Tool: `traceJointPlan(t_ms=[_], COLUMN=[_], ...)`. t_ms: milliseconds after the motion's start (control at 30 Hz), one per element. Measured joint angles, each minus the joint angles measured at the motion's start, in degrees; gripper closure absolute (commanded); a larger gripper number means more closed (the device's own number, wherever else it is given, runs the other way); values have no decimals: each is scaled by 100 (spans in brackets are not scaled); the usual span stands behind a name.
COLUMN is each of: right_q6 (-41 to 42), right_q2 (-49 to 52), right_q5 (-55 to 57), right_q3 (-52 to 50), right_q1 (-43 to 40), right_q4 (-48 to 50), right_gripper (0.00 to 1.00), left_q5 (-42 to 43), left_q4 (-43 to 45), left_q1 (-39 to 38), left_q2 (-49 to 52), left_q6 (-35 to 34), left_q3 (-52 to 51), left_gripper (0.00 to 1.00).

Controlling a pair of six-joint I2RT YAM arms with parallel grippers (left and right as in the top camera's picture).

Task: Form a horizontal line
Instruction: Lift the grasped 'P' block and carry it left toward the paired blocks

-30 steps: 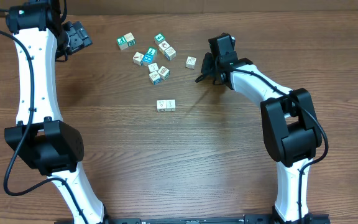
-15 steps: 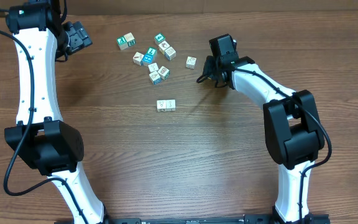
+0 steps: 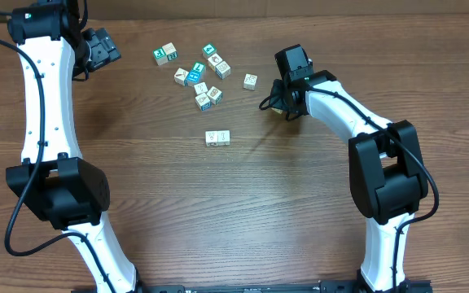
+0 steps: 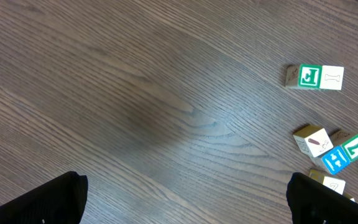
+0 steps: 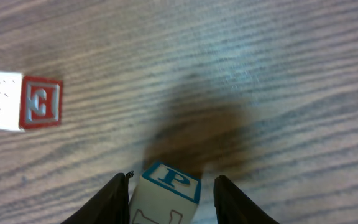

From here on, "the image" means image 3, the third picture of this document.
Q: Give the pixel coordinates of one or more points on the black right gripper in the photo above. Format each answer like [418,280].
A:
[277,100]

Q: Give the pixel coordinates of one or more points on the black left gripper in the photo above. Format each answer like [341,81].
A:
[104,50]

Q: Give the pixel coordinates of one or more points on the yellow-edged wooden block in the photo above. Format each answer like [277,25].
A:
[279,111]

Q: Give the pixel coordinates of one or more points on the wooden E letter block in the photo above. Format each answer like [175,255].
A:
[249,82]

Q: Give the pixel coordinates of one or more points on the red-edged wooden letter block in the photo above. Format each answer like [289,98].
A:
[223,138]

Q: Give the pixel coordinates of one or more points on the wooden A airplane block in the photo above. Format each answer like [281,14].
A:
[211,138]

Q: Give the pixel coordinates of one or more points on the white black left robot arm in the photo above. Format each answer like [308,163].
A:
[53,180]

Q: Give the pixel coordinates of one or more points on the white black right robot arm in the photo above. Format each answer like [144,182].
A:
[387,177]

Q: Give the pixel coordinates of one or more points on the green picture wooden block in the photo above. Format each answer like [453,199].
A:
[160,56]

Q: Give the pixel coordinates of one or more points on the green R wooden block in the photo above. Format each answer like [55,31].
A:
[170,51]

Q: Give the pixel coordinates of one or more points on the green B wooden block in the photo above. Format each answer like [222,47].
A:
[223,69]

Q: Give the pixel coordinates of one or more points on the red picture wooden block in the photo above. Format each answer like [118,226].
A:
[214,60]

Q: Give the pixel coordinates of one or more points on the hammer picture wooden block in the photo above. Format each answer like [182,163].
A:
[180,76]

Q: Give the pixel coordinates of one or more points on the blue D wooden block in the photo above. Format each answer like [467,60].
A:
[203,101]

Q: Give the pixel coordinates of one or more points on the white question mark block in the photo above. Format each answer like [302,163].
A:
[200,88]

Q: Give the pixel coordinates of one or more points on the green 4 wooden block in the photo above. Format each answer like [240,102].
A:
[208,50]

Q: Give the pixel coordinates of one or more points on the green L wooden block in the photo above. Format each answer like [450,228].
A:
[199,68]

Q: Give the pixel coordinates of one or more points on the blue H wooden block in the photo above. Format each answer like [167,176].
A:
[193,78]

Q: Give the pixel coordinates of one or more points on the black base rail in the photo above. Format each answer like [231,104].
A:
[251,288]

